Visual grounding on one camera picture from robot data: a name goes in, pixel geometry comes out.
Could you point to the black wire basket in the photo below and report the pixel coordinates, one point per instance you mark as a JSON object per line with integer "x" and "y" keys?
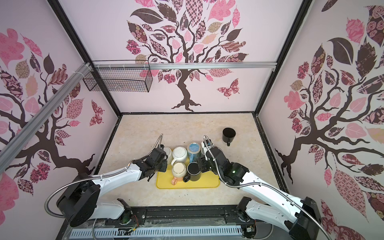
{"x": 134, "y": 77}

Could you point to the silver rail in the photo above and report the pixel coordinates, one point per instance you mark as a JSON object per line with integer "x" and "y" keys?
{"x": 189, "y": 66}
{"x": 11, "y": 150}

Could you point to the yellow plastic tray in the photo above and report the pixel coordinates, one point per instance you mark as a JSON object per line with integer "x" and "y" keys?
{"x": 207, "y": 180}

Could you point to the black mug white rim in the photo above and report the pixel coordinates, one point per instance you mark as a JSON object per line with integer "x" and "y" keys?
{"x": 193, "y": 173}

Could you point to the silver rail left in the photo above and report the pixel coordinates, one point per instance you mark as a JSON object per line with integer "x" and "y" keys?
{"x": 11, "y": 150}

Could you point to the light blue butterfly mug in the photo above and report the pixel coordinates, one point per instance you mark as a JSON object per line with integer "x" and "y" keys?
{"x": 194, "y": 152}

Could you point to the white ribbed mug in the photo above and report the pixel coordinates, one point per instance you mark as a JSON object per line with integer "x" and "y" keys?
{"x": 179, "y": 155}

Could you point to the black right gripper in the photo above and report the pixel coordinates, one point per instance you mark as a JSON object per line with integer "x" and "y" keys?
{"x": 203, "y": 162}

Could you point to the small white mug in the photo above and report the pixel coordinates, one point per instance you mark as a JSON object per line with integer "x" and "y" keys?
{"x": 169, "y": 154}

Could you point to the white slotted cable duct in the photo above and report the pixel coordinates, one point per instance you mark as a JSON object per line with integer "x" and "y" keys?
{"x": 157, "y": 232}

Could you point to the silver rail back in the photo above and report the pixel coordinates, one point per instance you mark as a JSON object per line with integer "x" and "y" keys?
{"x": 189, "y": 66}

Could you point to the black corner frame post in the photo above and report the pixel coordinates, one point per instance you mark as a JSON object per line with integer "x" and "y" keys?
{"x": 72, "y": 34}

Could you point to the black right corner post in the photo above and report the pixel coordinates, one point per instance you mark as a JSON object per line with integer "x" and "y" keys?
{"x": 298, "y": 22}

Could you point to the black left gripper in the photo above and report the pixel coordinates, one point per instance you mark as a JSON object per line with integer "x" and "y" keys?
{"x": 164, "y": 165}

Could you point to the cream and peach mug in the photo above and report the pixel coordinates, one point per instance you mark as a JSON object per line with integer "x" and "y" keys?
{"x": 179, "y": 171}

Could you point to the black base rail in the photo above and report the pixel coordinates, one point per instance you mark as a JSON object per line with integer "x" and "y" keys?
{"x": 154, "y": 215}

